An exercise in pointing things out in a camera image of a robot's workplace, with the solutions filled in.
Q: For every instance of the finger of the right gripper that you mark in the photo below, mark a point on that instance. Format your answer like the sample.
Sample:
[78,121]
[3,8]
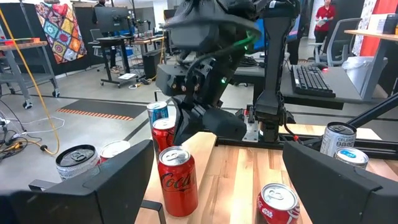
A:
[224,124]
[188,121]

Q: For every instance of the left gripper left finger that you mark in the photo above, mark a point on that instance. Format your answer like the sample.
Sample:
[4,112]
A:
[93,202]

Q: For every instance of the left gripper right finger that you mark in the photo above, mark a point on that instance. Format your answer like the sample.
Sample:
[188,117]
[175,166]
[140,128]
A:
[348,199]

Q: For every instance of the blue silver Red Bull can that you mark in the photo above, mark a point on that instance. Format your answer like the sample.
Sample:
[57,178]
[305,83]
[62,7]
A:
[351,155]
[157,115]

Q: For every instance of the white Celsius can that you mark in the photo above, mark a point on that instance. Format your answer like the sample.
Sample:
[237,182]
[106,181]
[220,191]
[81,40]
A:
[337,143]
[76,168]

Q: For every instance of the red Fanta strawberry can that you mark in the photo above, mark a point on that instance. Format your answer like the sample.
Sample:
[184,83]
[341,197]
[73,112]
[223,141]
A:
[113,149]

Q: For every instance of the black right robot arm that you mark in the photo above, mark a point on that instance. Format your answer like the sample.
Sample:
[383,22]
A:
[275,77]

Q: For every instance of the silver mounting plate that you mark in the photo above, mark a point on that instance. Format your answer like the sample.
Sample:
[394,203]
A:
[252,132]

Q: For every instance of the black computer tower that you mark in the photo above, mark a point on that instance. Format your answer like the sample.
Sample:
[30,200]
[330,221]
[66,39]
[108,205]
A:
[152,63]

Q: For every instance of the red Star Wars Coca-Cola can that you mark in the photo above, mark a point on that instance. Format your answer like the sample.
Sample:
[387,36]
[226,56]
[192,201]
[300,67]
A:
[276,211]

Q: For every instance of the black orange-striped floor mat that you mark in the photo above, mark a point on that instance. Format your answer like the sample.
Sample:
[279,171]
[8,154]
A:
[102,107]

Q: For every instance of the backlit black keyboard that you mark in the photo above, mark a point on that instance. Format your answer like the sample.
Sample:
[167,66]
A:
[311,81]

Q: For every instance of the black monitor desk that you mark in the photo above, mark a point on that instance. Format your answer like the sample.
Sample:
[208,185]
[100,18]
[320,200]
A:
[124,40]

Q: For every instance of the black computer mouse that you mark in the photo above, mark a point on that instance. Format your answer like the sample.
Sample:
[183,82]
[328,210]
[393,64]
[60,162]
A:
[320,66]

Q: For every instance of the grey desk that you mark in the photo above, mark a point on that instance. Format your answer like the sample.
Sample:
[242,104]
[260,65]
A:
[348,90]

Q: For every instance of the black computer monitor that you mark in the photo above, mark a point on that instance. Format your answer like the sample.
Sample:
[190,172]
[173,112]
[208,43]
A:
[112,18]

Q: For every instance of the person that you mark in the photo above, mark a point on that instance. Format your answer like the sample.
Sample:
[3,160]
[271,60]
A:
[325,15]

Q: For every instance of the grey office chair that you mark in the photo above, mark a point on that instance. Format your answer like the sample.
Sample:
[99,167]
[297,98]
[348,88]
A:
[339,40]

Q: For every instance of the colourful patchwork quilt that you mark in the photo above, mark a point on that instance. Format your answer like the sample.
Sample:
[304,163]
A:
[62,34]

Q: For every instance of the wooden-top white table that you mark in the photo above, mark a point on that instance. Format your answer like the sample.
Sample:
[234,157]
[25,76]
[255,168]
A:
[373,35]

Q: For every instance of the rolling wooden-top table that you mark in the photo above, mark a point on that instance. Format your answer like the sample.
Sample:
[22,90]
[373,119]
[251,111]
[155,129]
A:
[18,46]

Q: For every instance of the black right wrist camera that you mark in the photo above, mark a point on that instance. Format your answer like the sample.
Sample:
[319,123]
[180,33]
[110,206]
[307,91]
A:
[174,81]

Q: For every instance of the black aluminium table frame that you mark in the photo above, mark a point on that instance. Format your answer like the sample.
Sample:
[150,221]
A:
[382,151]

